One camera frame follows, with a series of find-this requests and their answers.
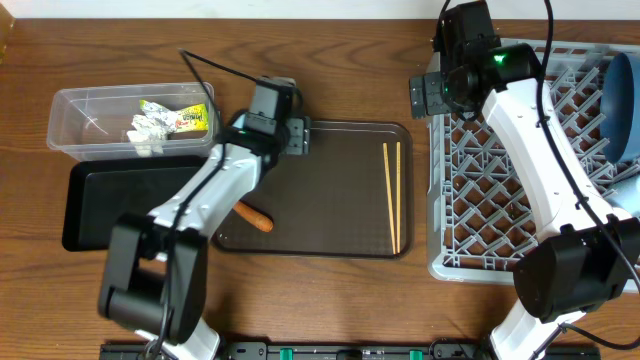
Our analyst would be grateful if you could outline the brown serving tray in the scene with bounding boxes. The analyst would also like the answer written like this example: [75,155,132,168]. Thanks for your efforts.
[211,121,414,259]

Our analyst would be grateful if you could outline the wooden chopstick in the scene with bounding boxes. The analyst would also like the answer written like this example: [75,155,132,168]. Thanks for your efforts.
[382,143,397,255]

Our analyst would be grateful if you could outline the orange carrot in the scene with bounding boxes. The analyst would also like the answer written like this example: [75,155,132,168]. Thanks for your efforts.
[233,201,274,233]

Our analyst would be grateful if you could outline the black waste tray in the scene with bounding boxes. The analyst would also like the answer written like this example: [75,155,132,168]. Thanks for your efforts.
[62,156,205,252]

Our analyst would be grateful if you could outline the white tissue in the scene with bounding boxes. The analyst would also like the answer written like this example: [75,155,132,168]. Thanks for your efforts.
[126,115,169,157]

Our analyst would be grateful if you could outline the clear plastic waste bin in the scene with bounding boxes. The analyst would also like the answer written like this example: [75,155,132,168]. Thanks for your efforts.
[47,82,218,161]

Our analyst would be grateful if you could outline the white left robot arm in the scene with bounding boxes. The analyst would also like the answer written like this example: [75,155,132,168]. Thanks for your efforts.
[98,76,311,359]

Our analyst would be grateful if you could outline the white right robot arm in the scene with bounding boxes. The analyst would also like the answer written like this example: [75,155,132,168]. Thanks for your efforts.
[411,1,639,359]

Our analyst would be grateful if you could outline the light blue small cup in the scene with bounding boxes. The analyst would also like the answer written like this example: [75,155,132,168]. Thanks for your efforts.
[606,175,640,217]

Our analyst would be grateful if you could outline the grey dishwasher rack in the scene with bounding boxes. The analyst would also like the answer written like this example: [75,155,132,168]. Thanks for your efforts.
[427,41,639,285]

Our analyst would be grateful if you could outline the dark blue plate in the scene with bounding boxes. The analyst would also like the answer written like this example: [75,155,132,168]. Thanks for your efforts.
[599,53,639,163]

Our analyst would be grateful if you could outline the yellow snack wrapper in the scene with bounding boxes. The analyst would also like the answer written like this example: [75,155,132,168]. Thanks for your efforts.
[139,100,209,133]

